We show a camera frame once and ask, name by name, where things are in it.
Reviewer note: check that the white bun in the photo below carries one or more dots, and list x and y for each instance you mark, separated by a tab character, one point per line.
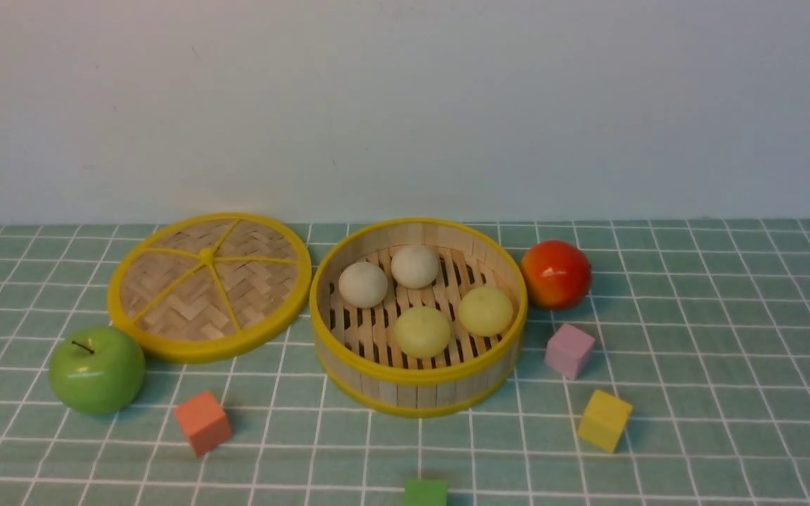
415	266
363	284

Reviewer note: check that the pale yellow bun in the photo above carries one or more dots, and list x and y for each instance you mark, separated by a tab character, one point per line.
485	311
422	332

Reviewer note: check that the bamboo steamer tray yellow rim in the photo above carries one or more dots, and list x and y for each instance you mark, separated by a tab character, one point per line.
356	347

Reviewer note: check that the woven bamboo steamer lid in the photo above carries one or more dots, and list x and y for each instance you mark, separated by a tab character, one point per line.
211	288

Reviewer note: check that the pink foam cube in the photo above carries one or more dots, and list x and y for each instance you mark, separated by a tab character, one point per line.
568	351

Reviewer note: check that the green foam cube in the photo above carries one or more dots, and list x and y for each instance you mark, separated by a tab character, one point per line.
425	492

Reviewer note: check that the yellow foam cube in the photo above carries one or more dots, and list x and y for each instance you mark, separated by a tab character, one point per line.
604	420

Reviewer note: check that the orange foam cube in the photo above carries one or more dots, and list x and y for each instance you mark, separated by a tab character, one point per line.
204	422

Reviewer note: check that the green apple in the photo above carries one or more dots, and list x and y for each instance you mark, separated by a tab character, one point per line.
97	371

